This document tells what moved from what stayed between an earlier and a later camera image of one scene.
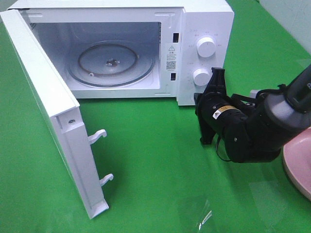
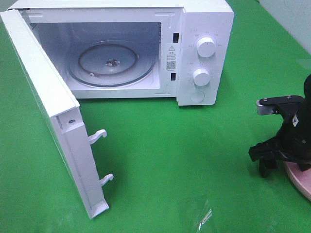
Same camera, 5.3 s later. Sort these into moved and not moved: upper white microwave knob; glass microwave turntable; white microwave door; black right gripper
Moved: black right gripper
Not moved: white microwave door; glass microwave turntable; upper white microwave knob
